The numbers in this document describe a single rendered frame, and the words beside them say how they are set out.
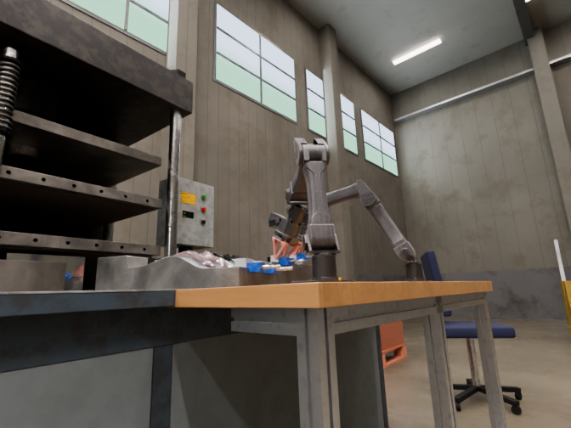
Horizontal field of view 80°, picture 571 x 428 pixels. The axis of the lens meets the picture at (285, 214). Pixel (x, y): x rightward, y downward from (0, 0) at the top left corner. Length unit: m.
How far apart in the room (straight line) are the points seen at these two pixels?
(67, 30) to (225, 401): 1.60
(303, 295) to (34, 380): 0.50
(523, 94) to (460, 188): 2.65
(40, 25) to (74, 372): 1.42
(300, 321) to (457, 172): 9.75
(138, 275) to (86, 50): 1.14
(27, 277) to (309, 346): 0.63
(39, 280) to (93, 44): 1.26
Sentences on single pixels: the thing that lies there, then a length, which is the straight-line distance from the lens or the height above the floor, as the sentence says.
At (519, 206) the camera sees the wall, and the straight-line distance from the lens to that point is 9.76.
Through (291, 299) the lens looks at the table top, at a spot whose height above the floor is 0.77.
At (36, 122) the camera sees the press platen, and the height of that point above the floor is 1.51.
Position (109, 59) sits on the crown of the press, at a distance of 1.93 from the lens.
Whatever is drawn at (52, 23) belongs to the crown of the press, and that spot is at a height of 1.91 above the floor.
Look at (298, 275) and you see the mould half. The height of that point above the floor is 0.84.
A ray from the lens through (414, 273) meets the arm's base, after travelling 1.39.
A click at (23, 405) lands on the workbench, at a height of 0.61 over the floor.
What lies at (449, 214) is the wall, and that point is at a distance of 10.07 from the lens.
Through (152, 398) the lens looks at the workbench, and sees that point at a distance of 0.90.
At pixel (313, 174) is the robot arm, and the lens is 0.96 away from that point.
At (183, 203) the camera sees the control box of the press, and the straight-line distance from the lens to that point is 2.08.
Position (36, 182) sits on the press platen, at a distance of 1.69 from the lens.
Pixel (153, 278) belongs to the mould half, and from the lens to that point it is 1.07.
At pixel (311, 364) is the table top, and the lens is 0.58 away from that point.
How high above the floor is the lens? 0.79
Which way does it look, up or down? 13 degrees up
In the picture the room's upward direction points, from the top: 2 degrees counter-clockwise
